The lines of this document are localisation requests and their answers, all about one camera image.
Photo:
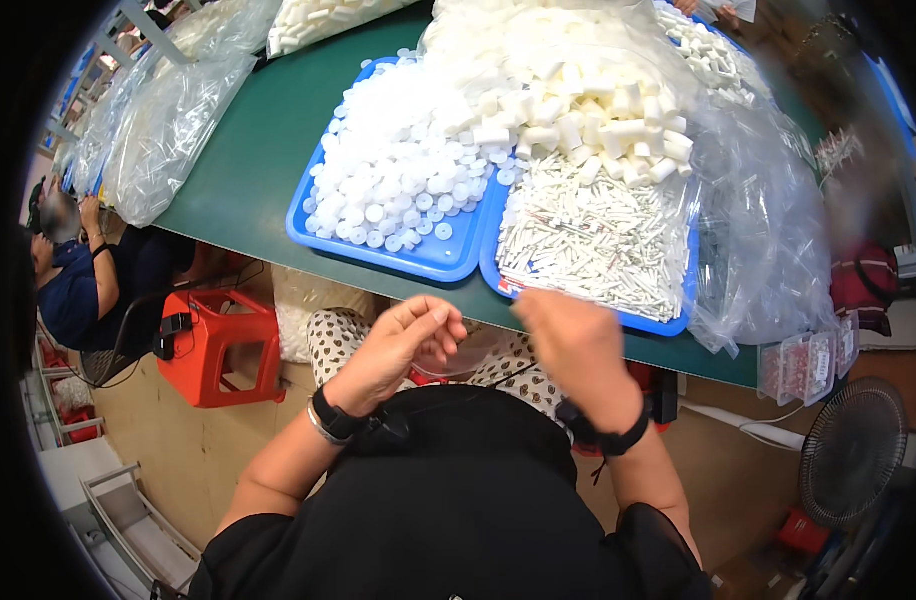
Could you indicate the person's legs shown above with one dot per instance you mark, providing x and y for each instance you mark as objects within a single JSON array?
[{"x": 338, "y": 337}]

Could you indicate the clear bag of white tubes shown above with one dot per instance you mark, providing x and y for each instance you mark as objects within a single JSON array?
[
  {"x": 709, "y": 56},
  {"x": 315, "y": 22},
  {"x": 570, "y": 82}
]

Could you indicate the person's right hand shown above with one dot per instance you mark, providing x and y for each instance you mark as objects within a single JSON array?
[{"x": 585, "y": 360}]

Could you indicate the pile of thin white sticks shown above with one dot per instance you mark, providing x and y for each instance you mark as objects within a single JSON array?
[{"x": 593, "y": 240}]

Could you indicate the white shelf with red items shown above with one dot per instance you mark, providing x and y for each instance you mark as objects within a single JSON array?
[{"x": 64, "y": 412}]

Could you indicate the person's right fingers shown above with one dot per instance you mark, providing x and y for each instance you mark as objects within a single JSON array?
[{"x": 540, "y": 311}]

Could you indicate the blue tray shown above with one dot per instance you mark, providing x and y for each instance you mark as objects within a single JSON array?
[
  {"x": 435, "y": 259},
  {"x": 653, "y": 324}
]

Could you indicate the large clear plastic bag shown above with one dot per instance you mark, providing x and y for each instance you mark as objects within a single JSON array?
[{"x": 169, "y": 139}]

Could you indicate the heap of clear plastic bags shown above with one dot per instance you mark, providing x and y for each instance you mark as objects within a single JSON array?
[{"x": 120, "y": 112}]

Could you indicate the red box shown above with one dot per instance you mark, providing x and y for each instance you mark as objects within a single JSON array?
[{"x": 801, "y": 531}]

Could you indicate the black chair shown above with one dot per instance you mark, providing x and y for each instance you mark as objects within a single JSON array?
[{"x": 139, "y": 315}]

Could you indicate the blue metal shelf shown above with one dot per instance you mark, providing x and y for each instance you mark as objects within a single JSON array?
[{"x": 90, "y": 67}]

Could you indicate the person's left hand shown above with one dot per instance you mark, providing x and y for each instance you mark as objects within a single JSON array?
[{"x": 383, "y": 352}]

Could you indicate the pile of white round caps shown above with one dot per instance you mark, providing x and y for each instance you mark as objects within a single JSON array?
[{"x": 398, "y": 165}]

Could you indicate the white pipe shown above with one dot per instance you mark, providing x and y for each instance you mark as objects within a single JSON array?
[{"x": 758, "y": 431}]

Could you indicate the clear boxes of red parts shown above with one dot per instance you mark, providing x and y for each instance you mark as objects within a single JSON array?
[{"x": 803, "y": 367}]

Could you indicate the black wrist band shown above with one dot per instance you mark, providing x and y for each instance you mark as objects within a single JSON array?
[
  {"x": 336, "y": 421},
  {"x": 615, "y": 442}
]

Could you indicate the person's body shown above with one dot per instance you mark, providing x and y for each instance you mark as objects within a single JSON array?
[{"x": 458, "y": 517}]

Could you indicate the grey metal rack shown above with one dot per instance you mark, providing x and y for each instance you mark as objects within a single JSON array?
[{"x": 139, "y": 525}]

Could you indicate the clear bag of clear parts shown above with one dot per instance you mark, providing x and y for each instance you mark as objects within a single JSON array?
[{"x": 758, "y": 240}]

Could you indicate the white bag under table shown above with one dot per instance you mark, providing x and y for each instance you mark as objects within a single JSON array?
[{"x": 300, "y": 300}]

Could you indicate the person's left fingers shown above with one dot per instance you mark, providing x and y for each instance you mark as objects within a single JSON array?
[{"x": 431, "y": 319}]

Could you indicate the black floor fan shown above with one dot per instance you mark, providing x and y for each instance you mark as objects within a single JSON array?
[{"x": 852, "y": 454}]

